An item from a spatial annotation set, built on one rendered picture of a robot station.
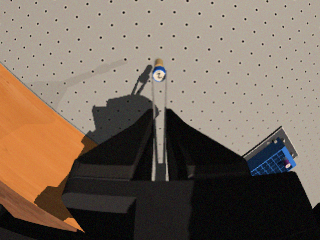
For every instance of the white perforated base plate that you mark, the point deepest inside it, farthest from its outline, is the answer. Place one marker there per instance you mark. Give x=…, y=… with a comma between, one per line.
x=237, y=70

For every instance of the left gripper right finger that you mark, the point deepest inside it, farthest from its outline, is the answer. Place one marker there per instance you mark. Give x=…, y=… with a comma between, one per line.
x=198, y=156

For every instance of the blue grid rack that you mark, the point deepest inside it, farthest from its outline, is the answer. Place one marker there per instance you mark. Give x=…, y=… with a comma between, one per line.
x=269, y=165

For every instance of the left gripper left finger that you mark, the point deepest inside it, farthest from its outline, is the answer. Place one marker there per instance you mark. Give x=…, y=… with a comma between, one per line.
x=122, y=155

